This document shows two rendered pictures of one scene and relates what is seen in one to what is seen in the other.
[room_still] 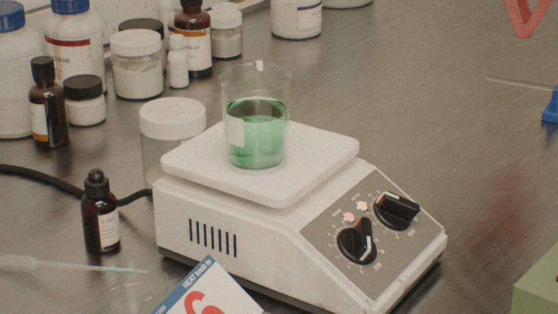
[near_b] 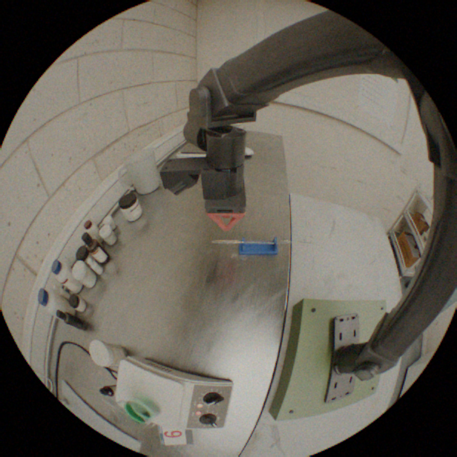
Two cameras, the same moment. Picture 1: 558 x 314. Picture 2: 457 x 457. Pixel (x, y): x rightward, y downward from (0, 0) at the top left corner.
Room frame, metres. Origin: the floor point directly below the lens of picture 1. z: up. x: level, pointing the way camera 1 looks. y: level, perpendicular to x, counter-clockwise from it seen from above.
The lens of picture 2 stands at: (0.71, -0.16, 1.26)
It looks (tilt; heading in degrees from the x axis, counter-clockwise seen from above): 49 degrees down; 335
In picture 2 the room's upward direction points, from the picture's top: straight up
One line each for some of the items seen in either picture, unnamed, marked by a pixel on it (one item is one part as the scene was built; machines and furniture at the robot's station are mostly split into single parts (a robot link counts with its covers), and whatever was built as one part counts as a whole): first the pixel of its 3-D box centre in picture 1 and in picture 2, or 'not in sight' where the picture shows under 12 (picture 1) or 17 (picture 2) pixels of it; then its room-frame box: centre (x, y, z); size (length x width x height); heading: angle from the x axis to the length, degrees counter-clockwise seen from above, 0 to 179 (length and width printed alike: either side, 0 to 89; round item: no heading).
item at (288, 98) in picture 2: not in sight; (322, 107); (1.49, -1.27, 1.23); 1.90 x 0.06 x 0.10; 51
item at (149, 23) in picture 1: (142, 47); (85, 257); (1.05, 0.17, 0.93); 0.05 x 0.05 x 0.06
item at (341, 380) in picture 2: not in sight; (355, 358); (0.55, -0.33, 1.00); 0.20 x 0.07 x 0.08; 147
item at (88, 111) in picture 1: (84, 99); (77, 303); (0.91, 0.21, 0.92); 0.04 x 0.04 x 0.04
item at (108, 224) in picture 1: (99, 207); (109, 391); (0.66, 0.15, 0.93); 0.03 x 0.03 x 0.07
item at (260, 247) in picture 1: (289, 211); (168, 397); (0.64, -0.01, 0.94); 0.22 x 0.13 x 0.08; 57
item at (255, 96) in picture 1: (256, 116); (138, 409); (0.64, 0.02, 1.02); 0.06 x 0.05 x 0.08; 170
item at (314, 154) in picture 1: (261, 154); (146, 397); (0.65, 0.02, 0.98); 0.12 x 0.12 x 0.01; 57
